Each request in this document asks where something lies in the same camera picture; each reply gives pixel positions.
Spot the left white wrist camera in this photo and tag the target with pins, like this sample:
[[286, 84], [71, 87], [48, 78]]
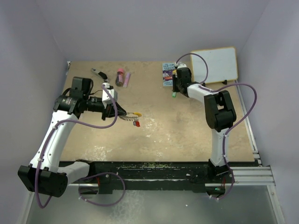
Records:
[[109, 94]]

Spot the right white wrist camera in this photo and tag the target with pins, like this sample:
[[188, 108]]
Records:
[[180, 65]]

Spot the pink capped dark bottle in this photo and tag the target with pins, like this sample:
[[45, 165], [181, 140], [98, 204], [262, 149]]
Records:
[[119, 77]]

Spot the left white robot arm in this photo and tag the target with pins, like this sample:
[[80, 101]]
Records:
[[43, 175]]

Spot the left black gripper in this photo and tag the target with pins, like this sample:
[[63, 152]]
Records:
[[109, 112]]

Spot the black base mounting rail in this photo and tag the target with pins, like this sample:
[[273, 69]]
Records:
[[128, 175]]

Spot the purple highlighter pen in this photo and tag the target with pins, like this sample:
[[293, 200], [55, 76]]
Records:
[[126, 80]]

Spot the small whiteboard on stand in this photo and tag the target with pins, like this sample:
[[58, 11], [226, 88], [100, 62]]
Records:
[[214, 65]]

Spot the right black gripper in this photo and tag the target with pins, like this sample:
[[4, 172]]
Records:
[[174, 79]]

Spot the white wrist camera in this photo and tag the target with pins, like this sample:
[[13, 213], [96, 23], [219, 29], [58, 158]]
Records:
[[180, 65], [109, 94]]

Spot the treehouse paperback book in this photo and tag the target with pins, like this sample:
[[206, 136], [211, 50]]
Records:
[[168, 70]]

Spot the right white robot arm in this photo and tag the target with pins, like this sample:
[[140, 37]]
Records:
[[220, 116]]

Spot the keyring yellow clip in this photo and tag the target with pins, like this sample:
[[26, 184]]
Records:
[[131, 116]]

